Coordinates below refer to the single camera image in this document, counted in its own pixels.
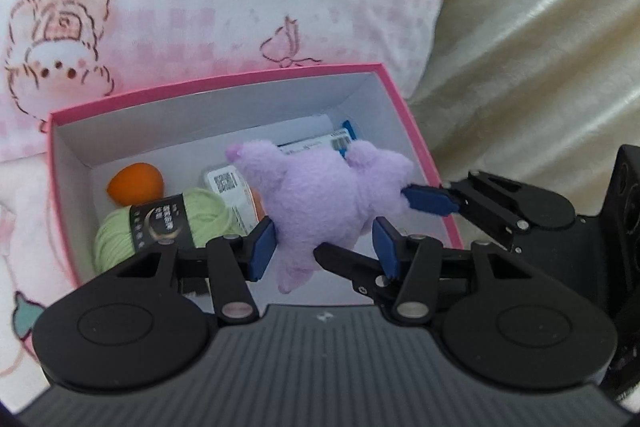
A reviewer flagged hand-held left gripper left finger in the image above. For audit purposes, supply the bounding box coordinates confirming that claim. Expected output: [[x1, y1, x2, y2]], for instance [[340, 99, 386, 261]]
[[114, 216, 277, 324]]

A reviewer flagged pink cardboard box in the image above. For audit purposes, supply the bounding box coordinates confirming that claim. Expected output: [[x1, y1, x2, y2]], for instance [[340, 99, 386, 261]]
[[47, 63, 463, 307]]

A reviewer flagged gold curtain cloth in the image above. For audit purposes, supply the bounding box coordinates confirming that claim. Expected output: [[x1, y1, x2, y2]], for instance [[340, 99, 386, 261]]
[[405, 0, 640, 218]]

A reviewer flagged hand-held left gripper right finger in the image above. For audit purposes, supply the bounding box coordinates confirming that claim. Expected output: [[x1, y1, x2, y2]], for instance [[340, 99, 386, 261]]
[[371, 216, 537, 323]]

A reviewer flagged orange fruit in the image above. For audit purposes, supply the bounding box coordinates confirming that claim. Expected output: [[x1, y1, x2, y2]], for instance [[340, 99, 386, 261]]
[[107, 162, 165, 208]]

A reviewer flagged green yarn ball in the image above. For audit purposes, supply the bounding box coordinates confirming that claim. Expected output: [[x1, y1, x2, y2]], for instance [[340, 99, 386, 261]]
[[94, 188, 235, 280]]

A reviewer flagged blue wipes packet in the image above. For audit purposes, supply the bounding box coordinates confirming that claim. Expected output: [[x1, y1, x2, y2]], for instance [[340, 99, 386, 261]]
[[277, 119, 358, 158]]

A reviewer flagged orange and white packet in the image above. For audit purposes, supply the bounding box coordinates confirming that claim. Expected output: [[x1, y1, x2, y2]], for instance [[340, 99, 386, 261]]
[[201, 161, 268, 235]]

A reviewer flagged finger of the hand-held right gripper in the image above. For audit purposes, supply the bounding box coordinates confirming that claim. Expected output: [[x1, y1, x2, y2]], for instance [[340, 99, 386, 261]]
[[313, 242, 403, 308], [402, 169, 533, 255]]

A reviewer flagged purple plush toy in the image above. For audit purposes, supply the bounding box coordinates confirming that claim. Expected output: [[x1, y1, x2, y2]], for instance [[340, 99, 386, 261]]
[[225, 139, 416, 295]]

